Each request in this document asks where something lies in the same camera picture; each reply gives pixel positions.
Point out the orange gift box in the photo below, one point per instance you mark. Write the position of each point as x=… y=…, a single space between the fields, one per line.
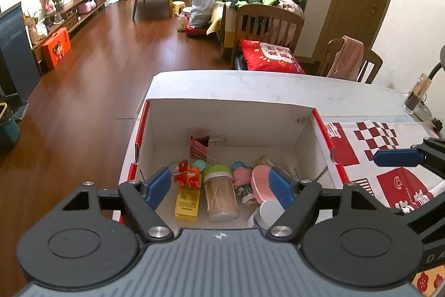
x=55 y=48

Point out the small yellow box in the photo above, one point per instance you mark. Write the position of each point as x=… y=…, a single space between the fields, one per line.
x=187 y=204

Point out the wooden slatted chair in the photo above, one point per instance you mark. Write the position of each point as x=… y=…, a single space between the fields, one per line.
x=269 y=10

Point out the yellow plastic stool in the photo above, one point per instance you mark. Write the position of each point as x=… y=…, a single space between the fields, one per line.
x=177 y=6

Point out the dark blue tall appliance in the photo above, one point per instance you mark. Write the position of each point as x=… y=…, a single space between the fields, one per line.
x=14 y=50

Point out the grey desk lamp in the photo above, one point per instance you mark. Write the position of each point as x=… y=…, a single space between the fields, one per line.
x=436 y=71

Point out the orange flower print paper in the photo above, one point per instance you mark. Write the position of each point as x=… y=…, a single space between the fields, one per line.
x=431 y=283

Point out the toothpick jar with green lid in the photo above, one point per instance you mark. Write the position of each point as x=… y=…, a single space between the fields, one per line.
x=220 y=199

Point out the red and white printed mat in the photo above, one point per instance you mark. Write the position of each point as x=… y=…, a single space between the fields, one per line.
x=358 y=151

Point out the white round container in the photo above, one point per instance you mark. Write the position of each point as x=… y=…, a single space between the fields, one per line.
x=269 y=213

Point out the small teal plastic toy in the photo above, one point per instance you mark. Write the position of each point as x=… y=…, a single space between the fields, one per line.
x=199 y=165

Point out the pink cloth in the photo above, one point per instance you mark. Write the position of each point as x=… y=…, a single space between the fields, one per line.
x=347 y=57

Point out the pink plastic bowl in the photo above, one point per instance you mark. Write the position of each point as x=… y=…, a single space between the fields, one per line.
x=260 y=184

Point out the pink binder clip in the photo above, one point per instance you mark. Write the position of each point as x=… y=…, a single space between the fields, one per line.
x=201 y=147

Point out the red printed cushion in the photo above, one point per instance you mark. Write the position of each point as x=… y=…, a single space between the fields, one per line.
x=271 y=55

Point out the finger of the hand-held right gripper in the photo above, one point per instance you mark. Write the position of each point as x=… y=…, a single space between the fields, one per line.
x=427 y=203
x=396 y=157

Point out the teal trash bin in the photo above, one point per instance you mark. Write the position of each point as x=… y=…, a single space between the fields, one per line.
x=8 y=130

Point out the black power plug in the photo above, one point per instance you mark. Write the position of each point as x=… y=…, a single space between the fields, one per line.
x=437 y=125

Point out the red cardboard box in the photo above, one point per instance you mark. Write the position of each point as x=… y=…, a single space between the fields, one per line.
x=226 y=119

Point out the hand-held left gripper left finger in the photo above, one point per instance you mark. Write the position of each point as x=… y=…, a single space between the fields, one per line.
x=158 y=185

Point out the pink and blue toy figure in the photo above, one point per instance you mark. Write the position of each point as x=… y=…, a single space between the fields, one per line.
x=240 y=177

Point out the clear glass bottle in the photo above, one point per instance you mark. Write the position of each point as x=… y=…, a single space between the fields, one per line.
x=417 y=93

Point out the plastic bottle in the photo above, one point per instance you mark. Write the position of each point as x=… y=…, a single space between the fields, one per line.
x=181 y=22

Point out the pink handbag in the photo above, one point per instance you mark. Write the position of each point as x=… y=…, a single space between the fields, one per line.
x=87 y=4

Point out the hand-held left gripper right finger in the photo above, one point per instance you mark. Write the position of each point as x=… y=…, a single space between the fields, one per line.
x=281 y=187

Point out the sofa with clothes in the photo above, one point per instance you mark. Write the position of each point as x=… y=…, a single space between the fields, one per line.
x=288 y=1

